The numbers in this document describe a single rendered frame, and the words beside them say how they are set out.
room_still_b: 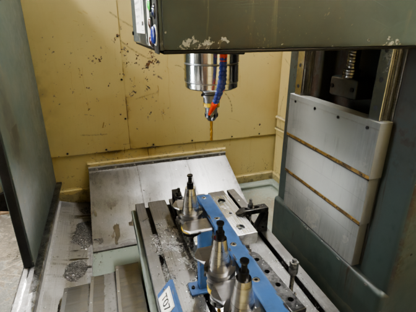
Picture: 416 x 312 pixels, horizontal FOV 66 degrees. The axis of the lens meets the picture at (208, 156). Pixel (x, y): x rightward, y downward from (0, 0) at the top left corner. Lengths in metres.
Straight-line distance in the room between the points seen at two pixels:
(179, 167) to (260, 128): 0.63
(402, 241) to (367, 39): 0.61
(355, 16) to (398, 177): 0.50
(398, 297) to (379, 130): 0.57
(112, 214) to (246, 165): 1.00
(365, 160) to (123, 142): 1.41
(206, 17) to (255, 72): 1.56
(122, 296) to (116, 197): 0.75
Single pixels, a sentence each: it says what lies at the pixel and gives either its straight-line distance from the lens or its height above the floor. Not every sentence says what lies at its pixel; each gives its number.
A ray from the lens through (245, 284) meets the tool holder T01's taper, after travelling 0.55.
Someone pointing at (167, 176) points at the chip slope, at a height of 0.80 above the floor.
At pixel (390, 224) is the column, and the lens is 1.13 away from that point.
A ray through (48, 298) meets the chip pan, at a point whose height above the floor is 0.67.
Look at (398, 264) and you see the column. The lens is 1.19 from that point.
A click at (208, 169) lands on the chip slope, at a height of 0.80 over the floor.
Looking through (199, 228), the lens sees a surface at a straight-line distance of 0.79.
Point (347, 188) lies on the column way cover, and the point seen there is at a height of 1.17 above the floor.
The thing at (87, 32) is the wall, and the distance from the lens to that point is 1.92.
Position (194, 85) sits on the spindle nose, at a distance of 0.92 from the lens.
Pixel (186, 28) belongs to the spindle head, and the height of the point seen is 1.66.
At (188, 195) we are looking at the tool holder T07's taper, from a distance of 0.81.
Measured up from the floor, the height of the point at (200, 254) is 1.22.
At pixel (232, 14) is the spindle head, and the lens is 0.64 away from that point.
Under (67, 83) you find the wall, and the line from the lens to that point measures 1.95.
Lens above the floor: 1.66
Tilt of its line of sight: 22 degrees down
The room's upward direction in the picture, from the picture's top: straight up
